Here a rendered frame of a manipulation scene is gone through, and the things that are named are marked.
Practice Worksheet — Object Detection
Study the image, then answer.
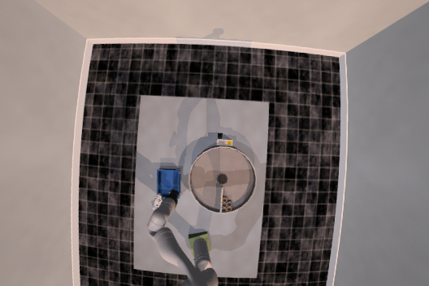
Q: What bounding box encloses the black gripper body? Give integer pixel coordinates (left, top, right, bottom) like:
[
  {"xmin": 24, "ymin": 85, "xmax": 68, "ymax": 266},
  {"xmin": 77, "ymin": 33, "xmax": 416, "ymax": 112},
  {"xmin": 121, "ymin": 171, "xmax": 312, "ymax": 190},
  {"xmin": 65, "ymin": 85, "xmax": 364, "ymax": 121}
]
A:
[{"xmin": 153, "ymin": 190, "xmax": 179, "ymax": 212}]

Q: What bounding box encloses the blue open crate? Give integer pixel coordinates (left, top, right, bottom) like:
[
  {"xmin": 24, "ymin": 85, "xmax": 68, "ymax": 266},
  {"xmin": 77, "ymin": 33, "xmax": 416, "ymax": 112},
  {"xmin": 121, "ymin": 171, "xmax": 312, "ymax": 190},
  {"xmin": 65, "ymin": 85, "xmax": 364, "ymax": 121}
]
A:
[{"xmin": 157, "ymin": 168, "xmax": 181, "ymax": 198}]

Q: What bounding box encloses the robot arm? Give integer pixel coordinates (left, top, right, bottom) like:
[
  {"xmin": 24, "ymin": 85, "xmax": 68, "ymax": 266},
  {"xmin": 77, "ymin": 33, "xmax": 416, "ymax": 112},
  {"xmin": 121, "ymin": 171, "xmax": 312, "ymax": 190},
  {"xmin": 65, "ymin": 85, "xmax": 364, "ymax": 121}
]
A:
[{"xmin": 147, "ymin": 202, "xmax": 219, "ymax": 286}]

